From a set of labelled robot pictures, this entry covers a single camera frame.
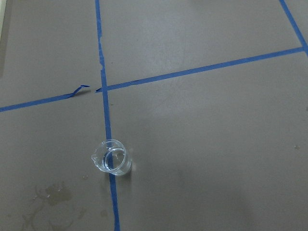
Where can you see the clear glass measuring cup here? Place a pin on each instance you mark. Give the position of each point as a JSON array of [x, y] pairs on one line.
[[112, 157]]

